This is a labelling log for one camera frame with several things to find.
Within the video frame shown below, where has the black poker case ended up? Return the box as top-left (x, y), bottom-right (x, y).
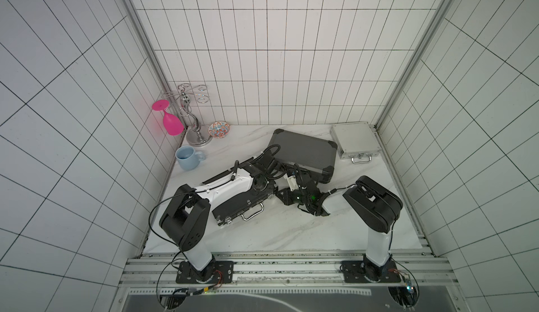
top-left (268, 129), bottom-right (338, 184)
top-left (197, 160), bottom-right (279, 226)

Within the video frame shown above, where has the silver poker case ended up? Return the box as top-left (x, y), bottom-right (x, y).
top-left (330, 122), bottom-right (382, 164)

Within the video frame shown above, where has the colourful patterned small bowl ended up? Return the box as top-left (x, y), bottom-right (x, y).
top-left (208, 121), bottom-right (231, 139)

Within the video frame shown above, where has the light blue mug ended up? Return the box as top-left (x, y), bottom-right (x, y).
top-left (175, 146), bottom-right (206, 171)

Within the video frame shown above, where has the pink wine glass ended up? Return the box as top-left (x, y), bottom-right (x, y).
top-left (152, 100), bottom-right (185, 136)

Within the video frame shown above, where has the metal wire glass rack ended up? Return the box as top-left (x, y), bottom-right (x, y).
top-left (164, 83), bottom-right (211, 147)

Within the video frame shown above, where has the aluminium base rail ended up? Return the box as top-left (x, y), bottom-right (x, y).
top-left (111, 248), bottom-right (470, 311)

